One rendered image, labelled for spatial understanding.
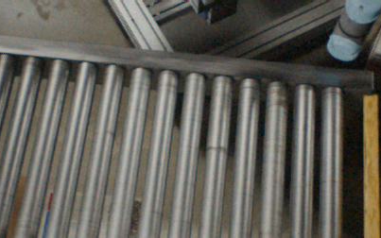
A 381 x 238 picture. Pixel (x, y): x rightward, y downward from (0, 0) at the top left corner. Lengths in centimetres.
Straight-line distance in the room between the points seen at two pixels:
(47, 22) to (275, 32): 89
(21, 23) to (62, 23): 16
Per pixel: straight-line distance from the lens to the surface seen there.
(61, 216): 140
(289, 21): 229
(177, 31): 226
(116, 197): 140
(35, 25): 258
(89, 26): 254
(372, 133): 149
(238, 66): 152
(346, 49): 149
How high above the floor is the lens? 213
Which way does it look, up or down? 66 degrees down
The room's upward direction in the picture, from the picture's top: 3 degrees clockwise
